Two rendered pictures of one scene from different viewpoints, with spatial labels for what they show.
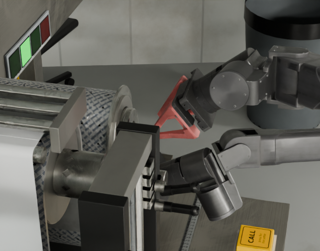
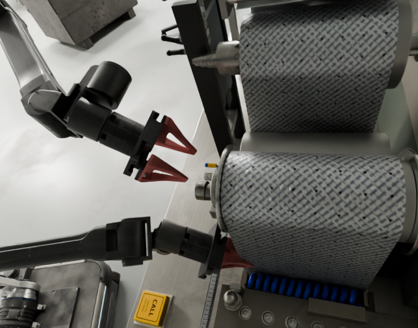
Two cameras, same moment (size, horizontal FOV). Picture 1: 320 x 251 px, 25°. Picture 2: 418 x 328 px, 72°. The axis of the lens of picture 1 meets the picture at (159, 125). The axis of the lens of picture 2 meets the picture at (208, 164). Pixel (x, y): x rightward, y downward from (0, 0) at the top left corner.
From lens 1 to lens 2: 1.33 m
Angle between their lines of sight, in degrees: 97
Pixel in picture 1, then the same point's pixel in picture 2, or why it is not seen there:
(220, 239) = (179, 317)
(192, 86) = (143, 128)
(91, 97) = (251, 161)
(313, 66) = (42, 75)
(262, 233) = (143, 312)
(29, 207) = not seen: hidden behind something
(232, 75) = (107, 62)
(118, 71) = not seen: outside the picture
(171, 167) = (194, 232)
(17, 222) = not seen: hidden behind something
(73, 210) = (258, 125)
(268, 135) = (97, 228)
